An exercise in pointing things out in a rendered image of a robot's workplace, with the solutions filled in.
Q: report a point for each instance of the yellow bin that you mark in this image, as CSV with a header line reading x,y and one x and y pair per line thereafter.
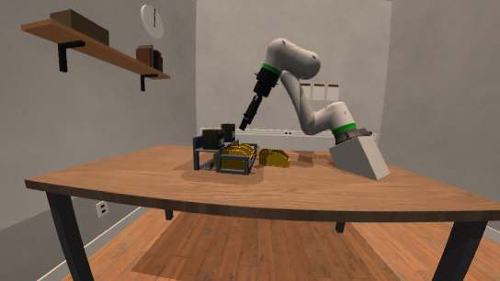
x,y
230,164
242,149
274,158
246,146

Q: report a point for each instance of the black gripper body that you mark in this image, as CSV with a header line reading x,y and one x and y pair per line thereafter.
x,y
262,90

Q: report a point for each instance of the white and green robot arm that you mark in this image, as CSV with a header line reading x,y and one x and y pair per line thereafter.
x,y
292,63

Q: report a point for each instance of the grey metal shelf rack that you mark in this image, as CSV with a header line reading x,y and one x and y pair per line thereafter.
x,y
197,147

